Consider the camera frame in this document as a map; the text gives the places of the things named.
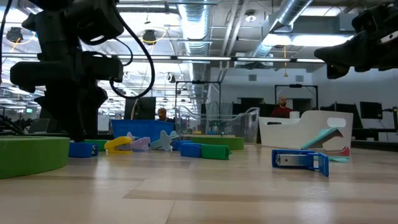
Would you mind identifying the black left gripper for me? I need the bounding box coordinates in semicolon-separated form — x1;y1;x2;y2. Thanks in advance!
9;51;124;143

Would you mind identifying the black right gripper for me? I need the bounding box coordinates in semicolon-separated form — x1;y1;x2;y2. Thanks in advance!
313;2;398;80

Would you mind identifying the blue mini stapler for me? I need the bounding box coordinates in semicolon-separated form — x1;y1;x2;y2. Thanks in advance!
68;142;100;159

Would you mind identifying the green mini stapler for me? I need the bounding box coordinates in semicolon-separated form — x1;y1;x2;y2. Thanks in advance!
83;139;108;152

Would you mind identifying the yellow mini stapler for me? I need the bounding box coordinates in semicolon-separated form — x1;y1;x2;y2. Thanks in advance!
104;136;134;154

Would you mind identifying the large green tape roll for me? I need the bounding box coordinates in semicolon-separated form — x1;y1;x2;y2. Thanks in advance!
0;136;70;180

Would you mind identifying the purple staple remover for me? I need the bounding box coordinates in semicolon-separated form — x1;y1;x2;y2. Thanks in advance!
126;132;152;152

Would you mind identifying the teal staple remover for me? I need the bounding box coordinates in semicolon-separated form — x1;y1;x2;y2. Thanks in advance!
300;126;351;164

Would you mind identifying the blue-grey staple remover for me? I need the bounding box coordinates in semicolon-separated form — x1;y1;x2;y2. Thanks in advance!
150;129;181;152

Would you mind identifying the blue and green stapler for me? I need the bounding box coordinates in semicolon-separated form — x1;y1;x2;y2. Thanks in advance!
172;139;233;161

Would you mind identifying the small green tape roll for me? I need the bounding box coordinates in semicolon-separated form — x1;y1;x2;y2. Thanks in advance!
183;134;245;151

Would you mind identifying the white cabinet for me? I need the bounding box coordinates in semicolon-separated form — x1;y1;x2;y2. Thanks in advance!
96;114;111;133

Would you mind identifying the grey office chair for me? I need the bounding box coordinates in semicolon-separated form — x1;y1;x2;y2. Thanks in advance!
29;118;50;134

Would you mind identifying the blue plastic basket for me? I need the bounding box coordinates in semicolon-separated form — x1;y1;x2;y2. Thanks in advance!
110;119;177;144

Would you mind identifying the person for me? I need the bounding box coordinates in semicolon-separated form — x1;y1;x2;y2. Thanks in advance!
156;108;175;123
270;95;294;119

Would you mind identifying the white plastic bin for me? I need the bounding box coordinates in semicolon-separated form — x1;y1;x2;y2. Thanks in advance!
258;110;354;151

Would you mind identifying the long ceiling light strip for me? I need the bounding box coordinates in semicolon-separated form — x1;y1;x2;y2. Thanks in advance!
0;52;326;64

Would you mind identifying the clear plastic bin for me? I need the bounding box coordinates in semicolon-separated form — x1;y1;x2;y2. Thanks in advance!
174;106;261;144

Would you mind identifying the ribbed silver ventilation duct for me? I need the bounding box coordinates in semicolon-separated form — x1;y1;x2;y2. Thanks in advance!
250;0;314;58
177;0;213;57

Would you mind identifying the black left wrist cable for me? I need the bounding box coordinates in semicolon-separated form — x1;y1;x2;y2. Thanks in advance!
108;0;156;100

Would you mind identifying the black ceiling camera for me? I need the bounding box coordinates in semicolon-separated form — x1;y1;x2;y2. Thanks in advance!
142;29;157;46
5;26;24;44

